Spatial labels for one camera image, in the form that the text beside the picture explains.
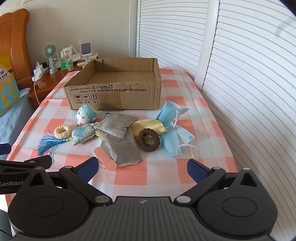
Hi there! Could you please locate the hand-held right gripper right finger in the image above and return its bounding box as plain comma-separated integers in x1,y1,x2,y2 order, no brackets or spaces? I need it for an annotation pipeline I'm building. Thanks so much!
173,159,264,205

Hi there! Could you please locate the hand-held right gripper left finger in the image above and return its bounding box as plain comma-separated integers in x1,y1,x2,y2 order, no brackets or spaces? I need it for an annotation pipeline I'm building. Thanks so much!
23,157,112,207

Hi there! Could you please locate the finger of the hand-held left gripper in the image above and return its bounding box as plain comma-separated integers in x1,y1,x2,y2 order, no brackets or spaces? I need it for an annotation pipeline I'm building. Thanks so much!
0,143,11,156
0,154,52,173

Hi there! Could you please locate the pink adhesive bandage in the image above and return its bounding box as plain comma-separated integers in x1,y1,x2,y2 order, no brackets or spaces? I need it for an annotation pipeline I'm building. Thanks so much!
93,148,117,171

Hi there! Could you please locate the grey sachet bag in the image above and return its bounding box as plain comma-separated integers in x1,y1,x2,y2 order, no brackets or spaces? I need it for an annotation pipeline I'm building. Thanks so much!
94,113,139,139
101,130,142,167

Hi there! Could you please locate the cream hair scrunchie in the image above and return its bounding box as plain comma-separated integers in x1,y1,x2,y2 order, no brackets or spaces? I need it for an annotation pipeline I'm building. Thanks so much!
54,124,70,139

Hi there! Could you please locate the white plush toy blue hat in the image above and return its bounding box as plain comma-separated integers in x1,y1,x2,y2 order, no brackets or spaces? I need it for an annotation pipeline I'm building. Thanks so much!
76,103,97,126

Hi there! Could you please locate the brown hair scrunchie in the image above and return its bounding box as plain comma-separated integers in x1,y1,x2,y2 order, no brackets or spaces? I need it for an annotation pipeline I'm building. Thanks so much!
137,128,160,152

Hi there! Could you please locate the yellow cleaning cloth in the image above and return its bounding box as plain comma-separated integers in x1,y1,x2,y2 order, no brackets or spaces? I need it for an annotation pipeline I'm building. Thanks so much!
96,119,169,141

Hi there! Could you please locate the brown cardboard box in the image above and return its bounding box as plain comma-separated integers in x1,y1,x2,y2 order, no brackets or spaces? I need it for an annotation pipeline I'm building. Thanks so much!
63,57,162,111

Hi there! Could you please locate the blue bedsheet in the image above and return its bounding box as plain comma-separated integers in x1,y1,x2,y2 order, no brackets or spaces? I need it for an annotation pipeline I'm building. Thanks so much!
0,88,38,161

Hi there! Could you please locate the orange white checkered tablecloth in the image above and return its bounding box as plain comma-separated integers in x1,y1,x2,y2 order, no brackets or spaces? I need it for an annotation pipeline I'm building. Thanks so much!
5,65,240,205

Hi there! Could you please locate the yellow and blue bag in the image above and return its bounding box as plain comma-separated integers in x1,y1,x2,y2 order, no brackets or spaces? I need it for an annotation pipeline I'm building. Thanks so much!
0,52,21,117

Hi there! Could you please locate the white power strip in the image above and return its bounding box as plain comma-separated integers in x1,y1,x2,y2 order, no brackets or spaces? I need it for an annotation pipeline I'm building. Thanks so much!
32,68,48,82

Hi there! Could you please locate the wooden nightstand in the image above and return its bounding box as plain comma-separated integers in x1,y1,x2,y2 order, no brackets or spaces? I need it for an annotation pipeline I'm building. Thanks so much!
28,57,99,107

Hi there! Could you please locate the white louvred wardrobe door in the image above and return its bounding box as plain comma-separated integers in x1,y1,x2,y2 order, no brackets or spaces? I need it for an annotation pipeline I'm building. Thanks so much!
137,0,220,78
195,0,296,241

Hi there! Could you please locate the wooden bed headboard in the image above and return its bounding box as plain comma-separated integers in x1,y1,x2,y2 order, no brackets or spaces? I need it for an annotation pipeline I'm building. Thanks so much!
0,9,31,91

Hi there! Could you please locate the mint green desk fan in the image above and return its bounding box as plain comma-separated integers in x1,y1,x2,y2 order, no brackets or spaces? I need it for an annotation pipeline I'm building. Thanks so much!
43,44,58,75

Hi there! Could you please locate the white phone stand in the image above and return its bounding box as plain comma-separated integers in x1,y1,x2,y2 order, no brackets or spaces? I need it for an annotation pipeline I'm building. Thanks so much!
80,42,93,62

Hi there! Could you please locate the white cable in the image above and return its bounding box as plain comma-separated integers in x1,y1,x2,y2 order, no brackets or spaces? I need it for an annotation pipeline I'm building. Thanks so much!
33,77,40,106

